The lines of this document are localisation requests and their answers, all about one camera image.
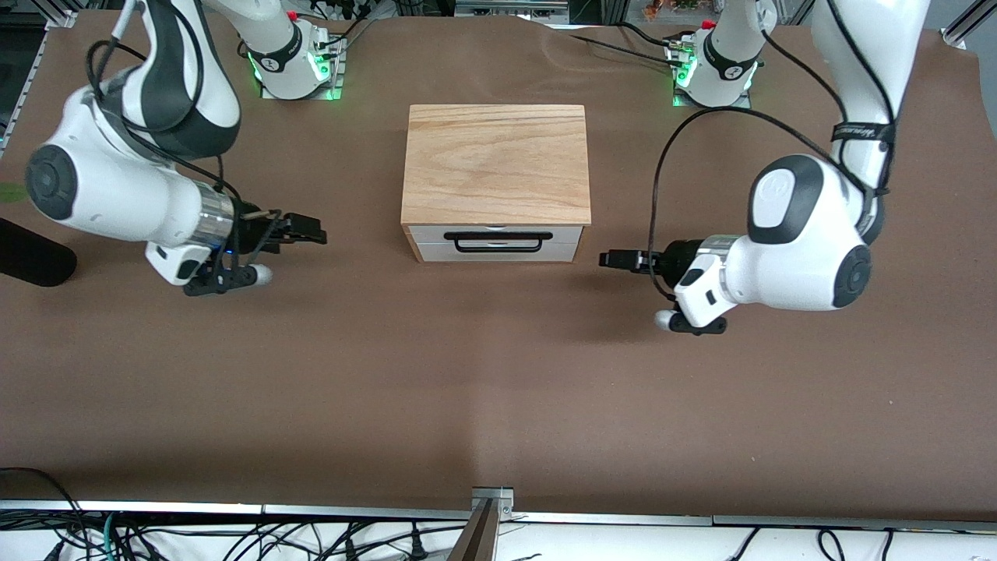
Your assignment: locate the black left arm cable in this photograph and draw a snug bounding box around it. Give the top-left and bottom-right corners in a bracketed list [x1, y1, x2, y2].
[652, 0, 898, 302]

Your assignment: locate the teal cable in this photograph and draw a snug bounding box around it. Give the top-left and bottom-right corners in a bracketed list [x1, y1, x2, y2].
[97, 513, 129, 561]

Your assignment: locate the white drawer with black handle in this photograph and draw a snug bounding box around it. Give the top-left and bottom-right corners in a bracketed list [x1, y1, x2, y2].
[407, 224, 587, 254]

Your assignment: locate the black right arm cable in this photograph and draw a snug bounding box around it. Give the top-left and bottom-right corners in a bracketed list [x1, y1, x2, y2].
[84, 37, 244, 205]

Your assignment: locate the black left arm strap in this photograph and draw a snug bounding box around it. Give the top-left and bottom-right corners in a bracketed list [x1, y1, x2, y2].
[830, 121, 897, 146]

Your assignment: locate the aluminium table edge rail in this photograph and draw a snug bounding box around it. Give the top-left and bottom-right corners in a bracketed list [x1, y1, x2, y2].
[0, 499, 997, 535]

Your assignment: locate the aluminium frame profile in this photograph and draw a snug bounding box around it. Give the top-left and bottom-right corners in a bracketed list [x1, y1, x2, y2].
[941, 0, 997, 50]
[454, 0, 571, 22]
[0, 8, 80, 157]

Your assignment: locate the black rounded object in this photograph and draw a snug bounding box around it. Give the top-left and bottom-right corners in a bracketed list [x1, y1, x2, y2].
[0, 218, 79, 288]

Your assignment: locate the wooden drawer cabinet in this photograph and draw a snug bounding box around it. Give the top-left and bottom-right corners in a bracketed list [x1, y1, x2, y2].
[400, 104, 593, 263]

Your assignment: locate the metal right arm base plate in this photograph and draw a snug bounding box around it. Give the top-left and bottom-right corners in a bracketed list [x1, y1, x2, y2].
[259, 30, 347, 102]

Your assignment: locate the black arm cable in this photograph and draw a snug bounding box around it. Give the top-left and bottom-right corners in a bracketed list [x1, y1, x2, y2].
[652, 0, 898, 302]
[84, 37, 244, 205]

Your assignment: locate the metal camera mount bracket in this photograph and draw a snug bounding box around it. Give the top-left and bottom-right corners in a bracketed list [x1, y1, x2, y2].
[446, 487, 515, 561]

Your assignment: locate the brown table cover mat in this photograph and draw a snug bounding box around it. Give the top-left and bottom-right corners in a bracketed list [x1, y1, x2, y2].
[0, 9, 997, 521]

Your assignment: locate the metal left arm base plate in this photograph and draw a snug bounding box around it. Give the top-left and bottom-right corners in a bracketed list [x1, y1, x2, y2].
[671, 45, 753, 110]

